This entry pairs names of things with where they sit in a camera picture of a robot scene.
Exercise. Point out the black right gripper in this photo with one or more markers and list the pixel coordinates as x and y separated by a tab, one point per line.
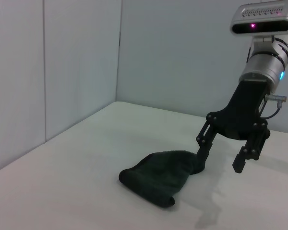
242	112

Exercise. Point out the dark blue rag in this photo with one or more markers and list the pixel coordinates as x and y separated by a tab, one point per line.
158	175

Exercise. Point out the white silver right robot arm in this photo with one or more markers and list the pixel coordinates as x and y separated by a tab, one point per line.
268	64

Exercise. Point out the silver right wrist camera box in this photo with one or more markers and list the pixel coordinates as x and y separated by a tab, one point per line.
261	19

